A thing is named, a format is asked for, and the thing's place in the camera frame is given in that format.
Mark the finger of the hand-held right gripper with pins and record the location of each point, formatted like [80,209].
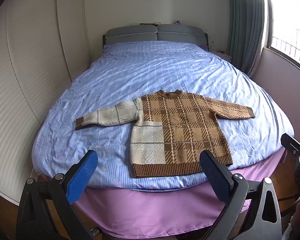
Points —
[295,146]

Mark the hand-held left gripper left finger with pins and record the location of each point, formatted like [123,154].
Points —
[81,177]

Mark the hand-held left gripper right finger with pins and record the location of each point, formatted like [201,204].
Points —
[215,177]

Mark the brown and cream plaid sweater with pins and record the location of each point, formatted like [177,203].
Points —
[185,130]

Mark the purple bed sheet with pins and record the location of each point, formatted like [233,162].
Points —
[152,212]

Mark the window with metal bars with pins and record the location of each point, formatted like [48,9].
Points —
[290,30]

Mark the white nightstand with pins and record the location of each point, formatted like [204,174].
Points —
[225,56]

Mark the white louvred wardrobe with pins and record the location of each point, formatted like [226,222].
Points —
[27,80]

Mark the grey-green curtain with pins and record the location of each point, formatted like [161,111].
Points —
[247,25]

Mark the blue striped floral duvet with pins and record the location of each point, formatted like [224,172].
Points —
[152,67]

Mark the grey headboard cushion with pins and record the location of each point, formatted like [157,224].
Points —
[180,33]
[130,35]

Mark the dark book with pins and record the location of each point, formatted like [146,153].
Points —
[148,24]

